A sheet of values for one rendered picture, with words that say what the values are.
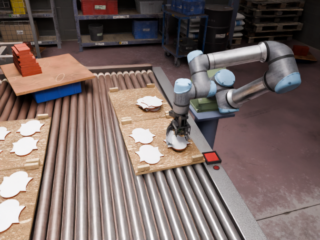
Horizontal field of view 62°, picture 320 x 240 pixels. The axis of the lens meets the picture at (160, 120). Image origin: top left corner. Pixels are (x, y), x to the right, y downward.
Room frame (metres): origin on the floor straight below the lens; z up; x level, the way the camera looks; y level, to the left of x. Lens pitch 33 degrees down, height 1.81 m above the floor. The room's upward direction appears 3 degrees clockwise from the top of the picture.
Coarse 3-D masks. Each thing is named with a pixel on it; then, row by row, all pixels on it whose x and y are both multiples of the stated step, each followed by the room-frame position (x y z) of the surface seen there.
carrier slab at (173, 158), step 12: (144, 120) 1.31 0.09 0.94; (156, 120) 1.31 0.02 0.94; (168, 120) 1.32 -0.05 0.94; (156, 132) 1.19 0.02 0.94; (132, 144) 1.08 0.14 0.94; (144, 144) 1.08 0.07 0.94; (156, 144) 1.09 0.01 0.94; (192, 144) 1.10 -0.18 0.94; (132, 156) 0.99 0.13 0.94; (168, 156) 1.00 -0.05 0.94; (180, 156) 1.00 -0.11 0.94; (156, 168) 0.91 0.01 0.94; (168, 168) 0.93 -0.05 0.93
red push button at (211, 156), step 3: (207, 153) 1.04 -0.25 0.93; (210, 153) 1.04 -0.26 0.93; (213, 153) 1.04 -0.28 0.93; (207, 156) 1.02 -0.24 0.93; (210, 156) 1.02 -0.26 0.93; (213, 156) 1.02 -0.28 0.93; (216, 156) 1.02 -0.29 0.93; (207, 159) 1.00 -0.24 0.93; (210, 159) 1.00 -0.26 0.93; (213, 159) 1.00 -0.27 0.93; (216, 159) 1.00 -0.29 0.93
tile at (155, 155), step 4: (140, 148) 1.04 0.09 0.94; (144, 148) 1.04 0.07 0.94; (148, 148) 1.04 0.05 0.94; (152, 148) 1.05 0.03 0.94; (156, 148) 1.05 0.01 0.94; (136, 152) 1.01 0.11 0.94; (140, 152) 1.01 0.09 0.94; (144, 152) 1.01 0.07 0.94; (148, 152) 1.01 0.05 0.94; (152, 152) 1.01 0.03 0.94; (156, 152) 1.01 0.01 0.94; (140, 156) 0.98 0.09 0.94; (144, 156) 0.98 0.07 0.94; (148, 156) 0.98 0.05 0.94; (152, 156) 0.98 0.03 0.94; (156, 156) 0.99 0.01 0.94; (160, 156) 0.99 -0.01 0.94; (140, 160) 0.95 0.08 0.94; (144, 160) 0.95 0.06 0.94; (148, 160) 0.95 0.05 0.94; (152, 160) 0.95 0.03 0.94; (156, 160) 0.95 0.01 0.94; (152, 164) 0.93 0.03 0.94
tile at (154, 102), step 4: (148, 96) 1.53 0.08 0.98; (144, 100) 1.47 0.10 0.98; (148, 100) 1.47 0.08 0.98; (152, 100) 1.47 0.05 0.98; (156, 100) 1.48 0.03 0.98; (160, 100) 1.48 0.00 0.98; (148, 104) 1.42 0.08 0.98; (152, 104) 1.43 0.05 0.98; (156, 104) 1.43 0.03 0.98; (160, 104) 1.43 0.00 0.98
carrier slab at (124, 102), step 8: (144, 88) 1.72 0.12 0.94; (152, 88) 1.73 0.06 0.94; (112, 96) 1.58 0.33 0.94; (120, 96) 1.59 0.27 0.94; (128, 96) 1.59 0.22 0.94; (136, 96) 1.60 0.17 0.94; (144, 96) 1.60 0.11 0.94; (152, 96) 1.61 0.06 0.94; (160, 96) 1.61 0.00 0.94; (112, 104) 1.48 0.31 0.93; (120, 104) 1.48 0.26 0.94; (128, 104) 1.48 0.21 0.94; (168, 104) 1.51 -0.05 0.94; (120, 112) 1.38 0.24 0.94; (128, 112) 1.39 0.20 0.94; (136, 112) 1.39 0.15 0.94; (144, 112) 1.40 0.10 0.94; (152, 112) 1.40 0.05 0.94; (160, 112) 1.40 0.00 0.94; (120, 120) 1.29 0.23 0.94; (136, 120) 1.30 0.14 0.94
